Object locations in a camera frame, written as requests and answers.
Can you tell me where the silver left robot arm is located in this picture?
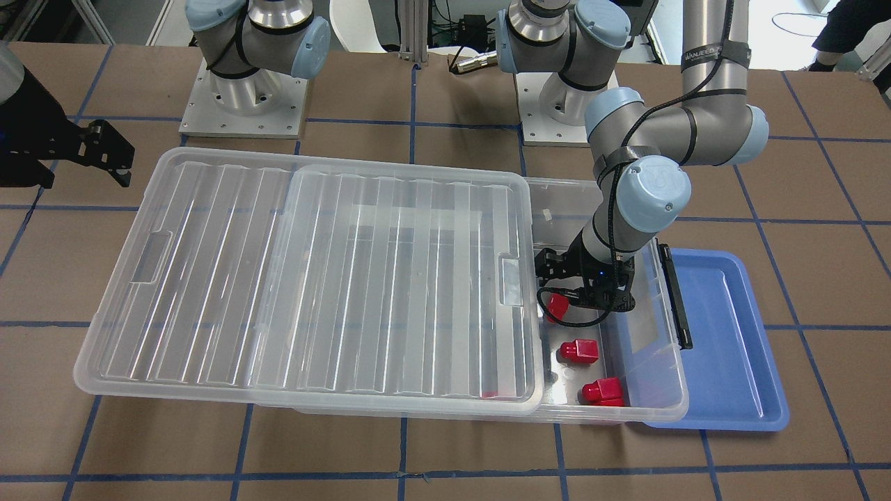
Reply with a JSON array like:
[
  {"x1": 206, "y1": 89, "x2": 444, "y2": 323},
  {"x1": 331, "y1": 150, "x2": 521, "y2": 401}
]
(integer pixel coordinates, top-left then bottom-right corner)
[{"x1": 494, "y1": 1, "x2": 769, "y2": 313}]

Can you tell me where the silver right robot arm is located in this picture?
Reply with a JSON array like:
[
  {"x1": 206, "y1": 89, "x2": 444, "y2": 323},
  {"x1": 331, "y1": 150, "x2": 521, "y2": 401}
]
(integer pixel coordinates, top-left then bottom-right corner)
[{"x1": 1, "y1": 1, "x2": 331, "y2": 189}]

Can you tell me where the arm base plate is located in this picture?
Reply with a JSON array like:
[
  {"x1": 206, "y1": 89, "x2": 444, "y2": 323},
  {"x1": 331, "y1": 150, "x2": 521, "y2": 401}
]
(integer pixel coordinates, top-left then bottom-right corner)
[
  {"x1": 179, "y1": 60, "x2": 311, "y2": 139},
  {"x1": 515, "y1": 72, "x2": 618, "y2": 147}
]

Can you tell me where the clear plastic storage box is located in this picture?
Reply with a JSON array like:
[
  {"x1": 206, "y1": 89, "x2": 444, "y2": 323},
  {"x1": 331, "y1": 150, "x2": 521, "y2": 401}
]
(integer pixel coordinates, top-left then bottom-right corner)
[{"x1": 255, "y1": 166, "x2": 687, "y2": 422}]

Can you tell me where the red block by corner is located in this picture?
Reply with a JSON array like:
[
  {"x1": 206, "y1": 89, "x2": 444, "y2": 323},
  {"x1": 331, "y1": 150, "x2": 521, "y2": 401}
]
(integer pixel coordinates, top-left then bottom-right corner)
[{"x1": 580, "y1": 377, "x2": 626, "y2": 407}]

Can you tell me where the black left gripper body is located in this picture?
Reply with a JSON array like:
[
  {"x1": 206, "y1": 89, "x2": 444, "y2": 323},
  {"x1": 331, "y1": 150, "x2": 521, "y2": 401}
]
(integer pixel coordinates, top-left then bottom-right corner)
[{"x1": 568, "y1": 261, "x2": 636, "y2": 312}]

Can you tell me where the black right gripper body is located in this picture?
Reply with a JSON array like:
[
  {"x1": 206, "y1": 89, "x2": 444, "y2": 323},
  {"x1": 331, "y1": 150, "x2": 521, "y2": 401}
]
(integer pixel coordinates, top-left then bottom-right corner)
[{"x1": 1, "y1": 69, "x2": 136, "y2": 189}]

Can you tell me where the blue plastic tray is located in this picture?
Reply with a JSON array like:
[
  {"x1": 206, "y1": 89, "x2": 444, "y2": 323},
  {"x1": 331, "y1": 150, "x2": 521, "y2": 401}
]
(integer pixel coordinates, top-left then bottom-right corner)
[{"x1": 652, "y1": 248, "x2": 790, "y2": 432}]

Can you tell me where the red block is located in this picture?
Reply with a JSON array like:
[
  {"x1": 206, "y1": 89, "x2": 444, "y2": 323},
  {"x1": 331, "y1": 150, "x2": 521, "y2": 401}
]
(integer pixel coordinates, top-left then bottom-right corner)
[
  {"x1": 557, "y1": 339, "x2": 599, "y2": 365},
  {"x1": 546, "y1": 293, "x2": 570, "y2": 324},
  {"x1": 580, "y1": 377, "x2": 626, "y2": 407}
]

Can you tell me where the clear plastic box lid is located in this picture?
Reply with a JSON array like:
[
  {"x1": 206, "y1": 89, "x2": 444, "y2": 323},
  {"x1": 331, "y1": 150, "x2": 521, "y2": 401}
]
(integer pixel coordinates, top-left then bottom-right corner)
[{"x1": 73, "y1": 147, "x2": 545, "y2": 419}]

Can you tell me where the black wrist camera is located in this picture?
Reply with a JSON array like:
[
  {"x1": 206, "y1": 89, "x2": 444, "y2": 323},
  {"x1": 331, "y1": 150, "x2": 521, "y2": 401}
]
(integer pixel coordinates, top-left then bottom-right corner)
[{"x1": 535, "y1": 248, "x2": 577, "y2": 287}]

